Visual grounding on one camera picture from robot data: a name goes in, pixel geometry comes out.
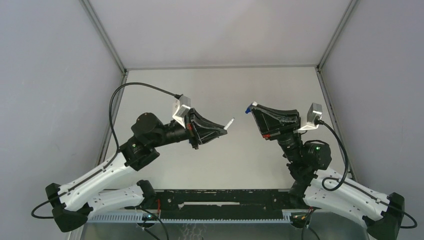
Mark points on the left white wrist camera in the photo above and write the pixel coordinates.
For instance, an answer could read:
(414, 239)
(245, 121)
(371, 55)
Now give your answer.
(181, 107)

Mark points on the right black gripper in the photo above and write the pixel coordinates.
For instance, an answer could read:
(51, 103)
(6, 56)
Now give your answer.
(272, 122)

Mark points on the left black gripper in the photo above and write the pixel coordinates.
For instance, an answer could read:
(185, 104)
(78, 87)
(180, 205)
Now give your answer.
(195, 124)

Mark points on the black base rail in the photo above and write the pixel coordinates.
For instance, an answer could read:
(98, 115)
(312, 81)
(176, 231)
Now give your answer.
(224, 204)

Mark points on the white marker pen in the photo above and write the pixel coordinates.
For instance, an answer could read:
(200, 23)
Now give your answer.
(229, 124)

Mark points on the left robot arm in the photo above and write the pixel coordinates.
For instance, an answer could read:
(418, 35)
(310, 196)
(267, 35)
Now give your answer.
(74, 203)

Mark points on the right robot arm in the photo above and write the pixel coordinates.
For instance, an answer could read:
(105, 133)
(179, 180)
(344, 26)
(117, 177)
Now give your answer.
(316, 184)

